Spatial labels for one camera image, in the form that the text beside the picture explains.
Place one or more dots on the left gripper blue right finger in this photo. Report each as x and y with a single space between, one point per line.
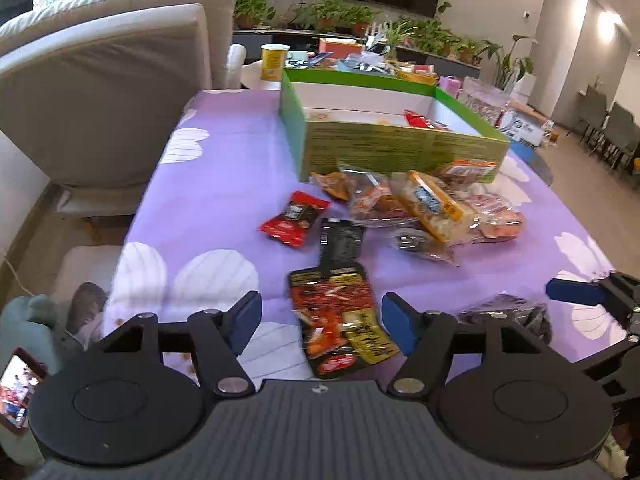
402 321

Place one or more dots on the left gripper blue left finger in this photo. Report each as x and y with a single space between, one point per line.
241 322

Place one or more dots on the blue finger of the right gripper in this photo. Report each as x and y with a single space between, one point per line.
575 292

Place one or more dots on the orange small snack packet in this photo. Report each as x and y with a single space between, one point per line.
333 184

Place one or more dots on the white red snack packet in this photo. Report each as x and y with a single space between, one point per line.
317 115

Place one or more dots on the dark crinkled snack packet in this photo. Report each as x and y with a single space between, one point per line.
531 315

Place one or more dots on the red spicy snack packet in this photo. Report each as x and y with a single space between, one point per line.
338 317

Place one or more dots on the black sausage clear packet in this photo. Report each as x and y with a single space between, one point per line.
421 244

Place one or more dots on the black snack packet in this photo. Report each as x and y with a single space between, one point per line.
340 246

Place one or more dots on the yellow bread snack packet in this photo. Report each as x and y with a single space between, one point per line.
447 220

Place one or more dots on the pink bun snack packet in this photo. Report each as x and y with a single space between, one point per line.
495 219

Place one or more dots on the clear brown snack packet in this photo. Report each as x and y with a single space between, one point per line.
372 203

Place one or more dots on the red black small packet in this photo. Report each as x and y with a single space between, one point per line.
292 225

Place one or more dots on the orange pastry snack packet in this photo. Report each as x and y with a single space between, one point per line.
465 171

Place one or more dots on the white blue carton box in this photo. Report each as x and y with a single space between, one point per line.
522 128

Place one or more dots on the red snack packet in box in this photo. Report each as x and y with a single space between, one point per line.
416 120

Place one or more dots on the green cardboard box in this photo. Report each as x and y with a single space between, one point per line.
368 127

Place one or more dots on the smartphone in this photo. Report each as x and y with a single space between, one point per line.
19 380

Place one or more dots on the yellow woven basket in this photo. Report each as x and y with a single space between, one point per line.
419 78

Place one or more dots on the light blue storage basket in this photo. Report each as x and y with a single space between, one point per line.
357 65

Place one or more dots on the yellow cylindrical can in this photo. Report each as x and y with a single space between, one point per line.
273 61

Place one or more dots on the dark tv cabinet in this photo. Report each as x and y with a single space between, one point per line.
310 41

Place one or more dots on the beige sofa armchair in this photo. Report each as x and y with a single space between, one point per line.
91 90

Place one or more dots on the orange box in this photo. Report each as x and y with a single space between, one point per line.
339 48

